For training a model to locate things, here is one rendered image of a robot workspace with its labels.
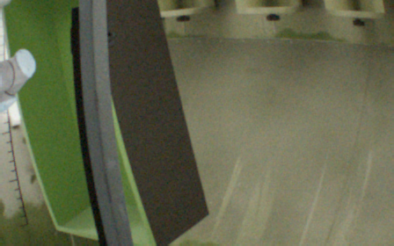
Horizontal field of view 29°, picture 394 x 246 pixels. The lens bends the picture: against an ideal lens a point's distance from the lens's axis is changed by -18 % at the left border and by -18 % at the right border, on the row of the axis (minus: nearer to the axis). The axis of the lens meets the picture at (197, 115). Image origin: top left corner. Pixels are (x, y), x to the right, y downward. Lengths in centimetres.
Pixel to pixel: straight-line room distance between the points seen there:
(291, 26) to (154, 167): 135
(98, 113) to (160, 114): 134
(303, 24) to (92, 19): 245
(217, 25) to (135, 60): 150
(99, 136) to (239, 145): 237
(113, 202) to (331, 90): 224
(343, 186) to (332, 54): 71
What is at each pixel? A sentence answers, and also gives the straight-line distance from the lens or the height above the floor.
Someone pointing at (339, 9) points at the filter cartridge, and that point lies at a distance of 358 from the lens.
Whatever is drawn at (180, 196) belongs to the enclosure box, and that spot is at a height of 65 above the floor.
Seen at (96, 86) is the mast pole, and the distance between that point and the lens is 188.
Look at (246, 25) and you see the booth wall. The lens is 444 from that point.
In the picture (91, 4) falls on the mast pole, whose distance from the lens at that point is 186.
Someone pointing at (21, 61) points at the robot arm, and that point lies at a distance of 231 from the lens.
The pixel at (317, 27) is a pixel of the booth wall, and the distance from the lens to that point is 417.
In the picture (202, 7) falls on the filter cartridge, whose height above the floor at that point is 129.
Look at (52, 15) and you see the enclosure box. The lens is 361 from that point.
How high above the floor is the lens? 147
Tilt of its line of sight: 9 degrees down
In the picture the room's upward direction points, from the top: 6 degrees counter-clockwise
